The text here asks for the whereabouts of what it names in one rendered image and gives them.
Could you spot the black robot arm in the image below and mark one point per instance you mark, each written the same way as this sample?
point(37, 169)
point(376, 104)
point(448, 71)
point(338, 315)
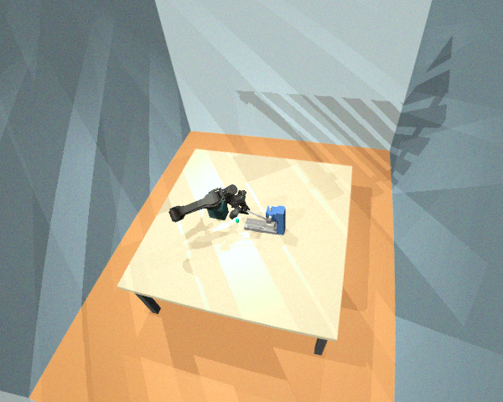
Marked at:
point(210, 201)

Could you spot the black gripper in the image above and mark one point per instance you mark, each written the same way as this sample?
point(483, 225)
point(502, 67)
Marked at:
point(237, 210)

